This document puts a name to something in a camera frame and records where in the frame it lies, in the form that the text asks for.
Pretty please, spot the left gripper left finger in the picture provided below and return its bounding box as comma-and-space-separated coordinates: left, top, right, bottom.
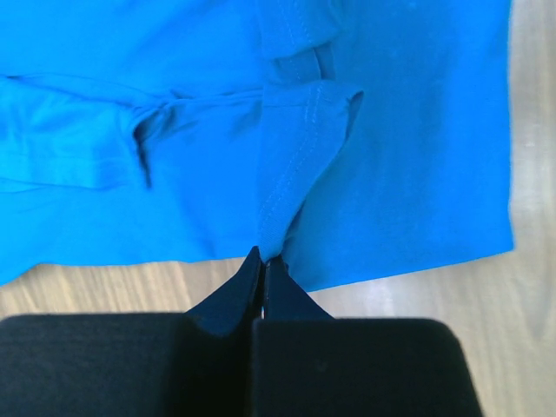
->
1, 248, 261, 416

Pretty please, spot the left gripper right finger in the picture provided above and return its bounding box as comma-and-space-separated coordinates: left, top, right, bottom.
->
251, 258, 482, 416

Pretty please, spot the blue t shirt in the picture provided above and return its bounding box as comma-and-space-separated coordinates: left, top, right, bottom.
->
1, 1, 513, 291

